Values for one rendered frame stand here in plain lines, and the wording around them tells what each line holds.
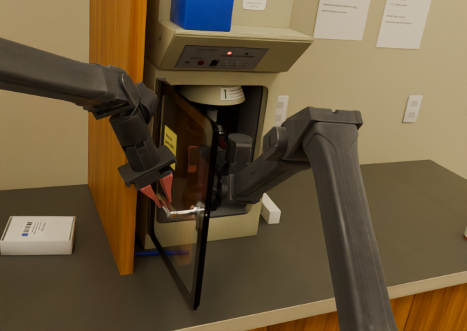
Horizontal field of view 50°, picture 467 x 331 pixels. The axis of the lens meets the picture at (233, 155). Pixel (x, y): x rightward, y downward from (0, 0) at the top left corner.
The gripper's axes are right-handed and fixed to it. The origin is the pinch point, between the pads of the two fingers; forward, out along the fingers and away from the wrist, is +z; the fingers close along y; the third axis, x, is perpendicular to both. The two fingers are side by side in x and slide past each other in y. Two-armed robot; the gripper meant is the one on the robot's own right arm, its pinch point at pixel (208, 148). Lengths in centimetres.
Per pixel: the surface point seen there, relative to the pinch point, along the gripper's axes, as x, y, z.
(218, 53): -28.4, 6.4, -15.0
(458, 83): -8, -126, 35
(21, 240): 20, 46, -3
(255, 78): -20.8, -7.2, -7.4
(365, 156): 22, -85, 35
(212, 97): -15.5, 2.3, -5.1
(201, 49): -29.3, 10.6, -15.9
